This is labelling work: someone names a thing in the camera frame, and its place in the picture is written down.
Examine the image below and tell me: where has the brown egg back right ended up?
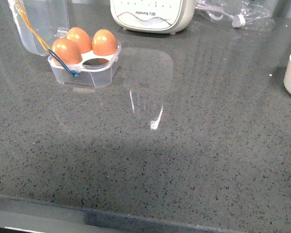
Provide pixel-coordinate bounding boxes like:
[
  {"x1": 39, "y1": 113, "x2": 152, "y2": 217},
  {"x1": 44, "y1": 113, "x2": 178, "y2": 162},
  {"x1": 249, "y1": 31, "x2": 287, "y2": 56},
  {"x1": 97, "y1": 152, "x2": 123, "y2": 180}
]
[{"x1": 92, "y1": 29, "x2": 118, "y2": 56}]

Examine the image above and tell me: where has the yellow blue rubber band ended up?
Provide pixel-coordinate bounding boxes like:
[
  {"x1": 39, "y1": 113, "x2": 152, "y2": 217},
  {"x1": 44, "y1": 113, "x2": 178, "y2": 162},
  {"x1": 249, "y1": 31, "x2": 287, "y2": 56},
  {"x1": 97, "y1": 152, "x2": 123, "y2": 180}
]
[{"x1": 8, "y1": 0, "x2": 80, "y2": 77}]

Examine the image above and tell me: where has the white Joyoung soymilk machine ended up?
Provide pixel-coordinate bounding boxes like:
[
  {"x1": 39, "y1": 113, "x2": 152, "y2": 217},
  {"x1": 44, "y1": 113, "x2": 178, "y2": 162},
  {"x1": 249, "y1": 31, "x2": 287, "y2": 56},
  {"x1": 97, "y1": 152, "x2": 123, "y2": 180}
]
[{"x1": 110, "y1": 0, "x2": 196, "y2": 34}]

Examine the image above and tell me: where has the brown egg back left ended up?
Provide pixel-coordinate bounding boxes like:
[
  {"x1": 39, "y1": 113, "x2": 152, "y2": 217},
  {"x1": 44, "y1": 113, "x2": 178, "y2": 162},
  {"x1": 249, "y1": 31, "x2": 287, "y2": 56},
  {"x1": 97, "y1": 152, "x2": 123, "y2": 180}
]
[{"x1": 66, "y1": 27, "x2": 92, "y2": 54}]

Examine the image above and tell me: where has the brown egg front left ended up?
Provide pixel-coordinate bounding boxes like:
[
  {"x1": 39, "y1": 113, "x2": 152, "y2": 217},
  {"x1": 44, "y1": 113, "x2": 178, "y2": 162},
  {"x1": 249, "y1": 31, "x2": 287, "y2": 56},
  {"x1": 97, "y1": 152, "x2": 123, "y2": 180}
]
[{"x1": 52, "y1": 38, "x2": 82, "y2": 65}]

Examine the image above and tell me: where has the clear plastic egg box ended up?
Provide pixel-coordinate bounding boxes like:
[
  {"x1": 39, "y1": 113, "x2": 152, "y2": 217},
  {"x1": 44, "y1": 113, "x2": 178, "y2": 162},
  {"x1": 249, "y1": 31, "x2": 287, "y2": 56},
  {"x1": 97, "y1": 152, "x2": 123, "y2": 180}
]
[{"x1": 7, "y1": 0, "x2": 122, "y2": 88}]

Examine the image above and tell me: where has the white power cable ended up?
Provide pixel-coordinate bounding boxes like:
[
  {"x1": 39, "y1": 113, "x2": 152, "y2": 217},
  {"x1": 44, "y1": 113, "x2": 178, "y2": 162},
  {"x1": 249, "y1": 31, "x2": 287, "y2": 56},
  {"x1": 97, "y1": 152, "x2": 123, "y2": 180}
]
[{"x1": 195, "y1": 3, "x2": 245, "y2": 29}]

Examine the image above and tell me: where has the clear plastic bag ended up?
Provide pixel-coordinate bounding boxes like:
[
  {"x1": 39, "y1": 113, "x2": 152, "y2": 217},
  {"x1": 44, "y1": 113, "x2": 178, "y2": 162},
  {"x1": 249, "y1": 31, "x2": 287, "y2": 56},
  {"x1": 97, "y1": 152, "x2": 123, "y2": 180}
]
[{"x1": 195, "y1": 0, "x2": 275, "y2": 32}]

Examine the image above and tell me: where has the brown egg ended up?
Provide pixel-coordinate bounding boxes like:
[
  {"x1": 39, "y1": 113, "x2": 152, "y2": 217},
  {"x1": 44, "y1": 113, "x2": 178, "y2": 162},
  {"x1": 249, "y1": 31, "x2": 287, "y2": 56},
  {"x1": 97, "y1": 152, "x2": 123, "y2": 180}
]
[
  {"x1": 52, "y1": 38, "x2": 82, "y2": 65},
  {"x1": 92, "y1": 29, "x2": 118, "y2": 56},
  {"x1": 66, "y1": 27, "x2": 92, "y2": 54}
]

